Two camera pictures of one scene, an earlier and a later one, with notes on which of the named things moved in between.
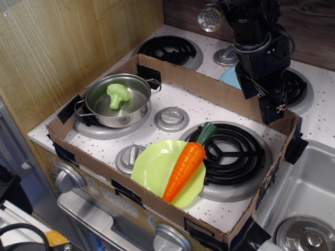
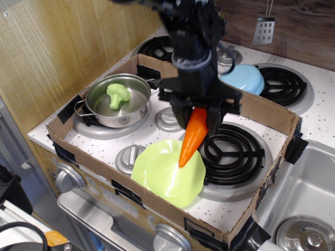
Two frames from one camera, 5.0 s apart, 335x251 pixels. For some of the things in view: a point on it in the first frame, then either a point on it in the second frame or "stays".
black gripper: [266, 81] -> [202, 84]
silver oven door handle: [102, 219] stays
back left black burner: [174, 49] stays
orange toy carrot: [188, 160] -> [197, 127]
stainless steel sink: [306, 187] stays
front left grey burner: [96, 132] stays
